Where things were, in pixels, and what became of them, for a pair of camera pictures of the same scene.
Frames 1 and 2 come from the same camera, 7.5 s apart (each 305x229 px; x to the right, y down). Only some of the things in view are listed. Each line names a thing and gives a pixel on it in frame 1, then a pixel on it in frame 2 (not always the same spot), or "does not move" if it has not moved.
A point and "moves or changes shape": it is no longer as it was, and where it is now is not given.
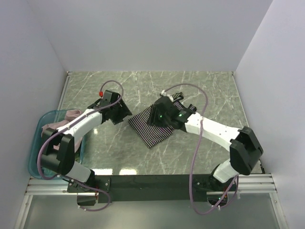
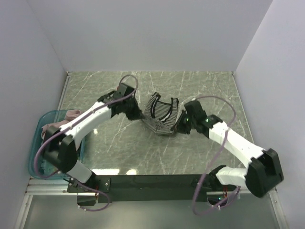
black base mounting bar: x=127 y=188 does not move
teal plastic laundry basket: x=46 y=118 does not move
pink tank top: x=71 y=115 does not move
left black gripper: x=124 y=112 -> x=137 y=114
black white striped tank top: x=150 y=134 moves or changes shape
